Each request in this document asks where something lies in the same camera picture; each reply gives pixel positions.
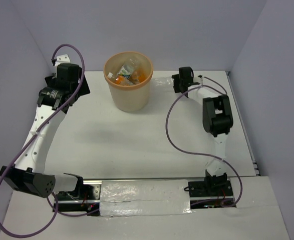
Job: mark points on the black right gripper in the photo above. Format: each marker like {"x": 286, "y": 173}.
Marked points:
{"x": 177, "y": 87}

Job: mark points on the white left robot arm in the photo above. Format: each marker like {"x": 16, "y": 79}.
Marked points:
{"x": 26, "y": 174}

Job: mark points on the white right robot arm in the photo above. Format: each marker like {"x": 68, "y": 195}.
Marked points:
{"x": 217, "y": 120}

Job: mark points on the small orange juice bottle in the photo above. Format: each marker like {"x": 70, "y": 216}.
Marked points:
{"x": 137, "y": 77}

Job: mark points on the clear crushed bottle back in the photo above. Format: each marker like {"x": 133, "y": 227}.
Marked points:
{"x": 160, "y": 82}

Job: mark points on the beige plastic bin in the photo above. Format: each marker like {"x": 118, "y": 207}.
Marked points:
{"x": 129, "y": 98}

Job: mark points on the clear bottle green-white label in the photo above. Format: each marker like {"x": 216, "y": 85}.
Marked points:
{"x": 128, "y": 67}

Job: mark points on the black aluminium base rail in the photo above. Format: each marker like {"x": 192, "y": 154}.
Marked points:
{"x": 201, "y": 195}

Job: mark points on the silver foil covered panel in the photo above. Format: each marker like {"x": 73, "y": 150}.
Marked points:
{"x": 144, "y": 198}

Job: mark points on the tall orange drink bottle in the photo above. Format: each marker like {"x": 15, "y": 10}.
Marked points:
{"x": 119, "y": 80}

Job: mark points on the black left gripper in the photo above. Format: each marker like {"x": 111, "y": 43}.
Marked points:
{"x": 84, "y": 89}

